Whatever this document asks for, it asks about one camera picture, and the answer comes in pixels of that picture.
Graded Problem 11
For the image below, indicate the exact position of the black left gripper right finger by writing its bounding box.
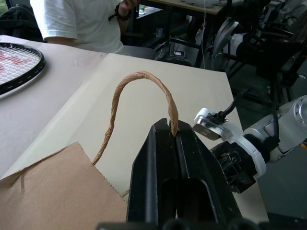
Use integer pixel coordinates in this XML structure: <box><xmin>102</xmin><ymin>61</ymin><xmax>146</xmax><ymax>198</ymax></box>
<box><xmin>176</xmin><ymin>120</ymin><xmax>241</xmax><ymax>222</ymax></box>

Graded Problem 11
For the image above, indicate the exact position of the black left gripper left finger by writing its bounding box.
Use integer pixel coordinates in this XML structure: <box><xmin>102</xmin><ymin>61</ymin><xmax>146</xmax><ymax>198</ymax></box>
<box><xmin>126</xmin><ymin>117</ymin><xmax>180</xmax><ymax>222</ymax></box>

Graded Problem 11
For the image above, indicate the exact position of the brown paper bag with handle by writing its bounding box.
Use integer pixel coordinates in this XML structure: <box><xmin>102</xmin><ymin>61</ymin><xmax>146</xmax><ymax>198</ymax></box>
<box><xmin>0</xmin><ymin>70</ymin><xmax>180</xmax><ymax>230</ymax></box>

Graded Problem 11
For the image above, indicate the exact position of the black office chair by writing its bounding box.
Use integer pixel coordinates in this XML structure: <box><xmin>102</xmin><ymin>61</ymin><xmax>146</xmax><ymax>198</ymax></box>
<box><xmin>213</xmin><ymin>14</ymin><xmax>307</xmax><ymax>107</ymax></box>

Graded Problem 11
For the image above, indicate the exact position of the black tennis racket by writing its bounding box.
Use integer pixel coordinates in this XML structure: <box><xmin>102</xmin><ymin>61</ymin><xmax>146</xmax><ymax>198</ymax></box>
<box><xmin>0</xmin><ymin>42</ymin><xmax>46</xmax><ymax>95</ymax></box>

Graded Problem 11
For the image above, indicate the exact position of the person in white t-shirt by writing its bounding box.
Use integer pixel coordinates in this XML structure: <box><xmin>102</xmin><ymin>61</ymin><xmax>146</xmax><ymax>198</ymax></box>
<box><xmin>29</xmin><ymin>0</ymin><xmax>140</xmax><ymax>55</ymax></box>

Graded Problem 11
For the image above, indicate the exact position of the black backpack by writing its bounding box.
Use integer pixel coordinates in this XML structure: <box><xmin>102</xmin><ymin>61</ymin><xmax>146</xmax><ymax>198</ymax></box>
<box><xmin>0</xmin><ymin>5</ymin><xmax>44</xmax><ymax>44</ymax></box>

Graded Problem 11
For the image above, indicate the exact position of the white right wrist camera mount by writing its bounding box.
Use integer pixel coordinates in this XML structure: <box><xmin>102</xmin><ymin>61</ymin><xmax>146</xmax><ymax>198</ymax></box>
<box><xmin>192</xmin><ymin>107</ymin><xmax>267</xmax><ymax>178</ymax></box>

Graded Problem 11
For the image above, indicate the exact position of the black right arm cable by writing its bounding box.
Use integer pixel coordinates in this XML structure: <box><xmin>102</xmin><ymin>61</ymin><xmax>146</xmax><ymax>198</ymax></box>
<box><xmin>222</xmin><ymin>89</ymin><xmax>248</xmax><ymax>118</ymax></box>

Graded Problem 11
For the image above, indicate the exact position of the white hanging cable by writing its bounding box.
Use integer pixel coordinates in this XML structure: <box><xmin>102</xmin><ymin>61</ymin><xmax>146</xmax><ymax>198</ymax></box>
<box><xmin>200</xmin><ymin>0</ymin><xmax>208</xmax><ymax>69</ymax></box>

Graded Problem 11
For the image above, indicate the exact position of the dark bead bracelet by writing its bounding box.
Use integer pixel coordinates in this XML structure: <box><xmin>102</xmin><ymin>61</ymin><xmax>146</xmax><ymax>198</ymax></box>
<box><xmin>107</xmin><ymin>3</ymin><xmax>132</xmax><ymax>22</ymax></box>

